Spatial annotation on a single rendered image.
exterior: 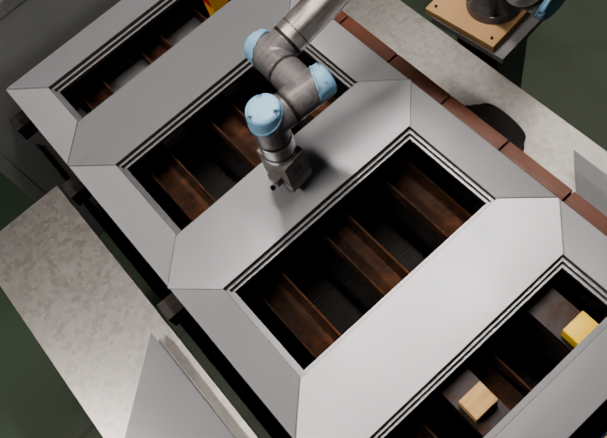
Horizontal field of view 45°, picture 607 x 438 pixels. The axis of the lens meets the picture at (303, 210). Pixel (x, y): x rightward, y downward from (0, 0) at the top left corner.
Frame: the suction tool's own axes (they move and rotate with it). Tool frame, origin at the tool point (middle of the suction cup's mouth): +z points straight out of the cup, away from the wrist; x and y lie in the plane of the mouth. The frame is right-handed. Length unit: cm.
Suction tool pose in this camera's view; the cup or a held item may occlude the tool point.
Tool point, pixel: (294, 181)
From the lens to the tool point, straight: 168.9
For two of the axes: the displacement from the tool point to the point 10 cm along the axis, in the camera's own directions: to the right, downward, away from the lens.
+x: 6.5, -7.3, 2.1
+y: 7.4, 5.4, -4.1
